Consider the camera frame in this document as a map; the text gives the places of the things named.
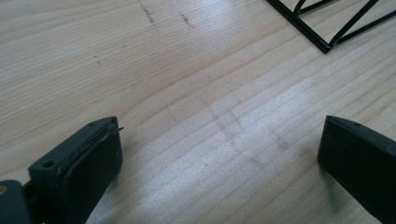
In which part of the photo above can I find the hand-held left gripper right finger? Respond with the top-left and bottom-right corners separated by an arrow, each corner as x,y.
317,115 -> 396,224

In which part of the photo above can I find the black wire rack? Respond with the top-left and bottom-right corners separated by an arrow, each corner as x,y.
265,0 -> 396,55

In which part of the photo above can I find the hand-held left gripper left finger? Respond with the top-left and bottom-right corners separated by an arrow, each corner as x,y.
27,116 -> 125,224

